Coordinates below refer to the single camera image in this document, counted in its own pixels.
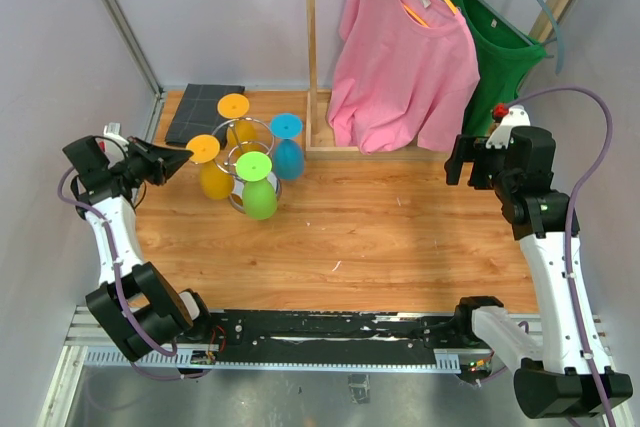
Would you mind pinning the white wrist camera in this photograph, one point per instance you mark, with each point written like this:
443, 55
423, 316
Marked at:
505, 120
112, 134

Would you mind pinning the pink t-shirt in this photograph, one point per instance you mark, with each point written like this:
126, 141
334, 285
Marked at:
406, 73

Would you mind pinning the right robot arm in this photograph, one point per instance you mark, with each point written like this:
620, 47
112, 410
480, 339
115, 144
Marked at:
568, 372

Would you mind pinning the blue wine glass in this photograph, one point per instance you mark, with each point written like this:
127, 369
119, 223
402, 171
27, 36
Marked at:
288, 156

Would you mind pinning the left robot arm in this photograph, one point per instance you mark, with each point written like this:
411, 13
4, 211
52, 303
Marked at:
134, 304

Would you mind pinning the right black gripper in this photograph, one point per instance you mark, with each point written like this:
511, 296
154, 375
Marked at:
468, 149

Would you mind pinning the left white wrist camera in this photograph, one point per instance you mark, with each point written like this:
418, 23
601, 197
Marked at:
112, 134

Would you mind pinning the dark grey folded cloth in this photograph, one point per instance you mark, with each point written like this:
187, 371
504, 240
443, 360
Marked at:
197, 112

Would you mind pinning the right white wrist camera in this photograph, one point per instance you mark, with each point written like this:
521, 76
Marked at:
505, 120

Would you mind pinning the orange wine glass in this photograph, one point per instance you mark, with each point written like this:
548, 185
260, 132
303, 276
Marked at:
240, 133
215, 183

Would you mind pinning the green wine glass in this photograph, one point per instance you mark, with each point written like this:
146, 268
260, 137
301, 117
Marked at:
258, 195

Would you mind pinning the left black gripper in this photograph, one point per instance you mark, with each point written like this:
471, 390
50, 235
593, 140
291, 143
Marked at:
161, 169

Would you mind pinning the aluminium frame post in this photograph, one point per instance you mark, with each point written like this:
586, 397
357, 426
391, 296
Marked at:
118, 17

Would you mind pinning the green t-shirt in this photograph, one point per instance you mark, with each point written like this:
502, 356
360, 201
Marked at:
504, 56

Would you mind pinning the wooden clothes rack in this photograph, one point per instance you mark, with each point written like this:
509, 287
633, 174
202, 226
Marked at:
319, 140

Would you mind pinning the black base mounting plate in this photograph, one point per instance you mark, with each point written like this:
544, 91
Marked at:
330, 339

